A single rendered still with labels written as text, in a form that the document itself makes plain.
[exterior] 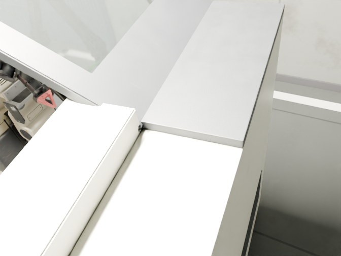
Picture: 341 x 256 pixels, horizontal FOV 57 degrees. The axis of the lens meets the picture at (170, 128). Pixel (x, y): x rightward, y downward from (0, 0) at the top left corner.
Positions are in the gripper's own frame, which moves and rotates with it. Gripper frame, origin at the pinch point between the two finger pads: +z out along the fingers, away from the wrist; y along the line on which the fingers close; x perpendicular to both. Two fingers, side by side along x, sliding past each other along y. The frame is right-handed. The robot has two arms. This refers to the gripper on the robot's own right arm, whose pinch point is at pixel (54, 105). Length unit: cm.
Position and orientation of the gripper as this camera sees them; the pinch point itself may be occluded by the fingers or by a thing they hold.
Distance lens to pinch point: 149.6
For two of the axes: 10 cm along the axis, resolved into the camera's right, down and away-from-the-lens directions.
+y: 4.5, -2.4, -8.6
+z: 6.7, 7.3, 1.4
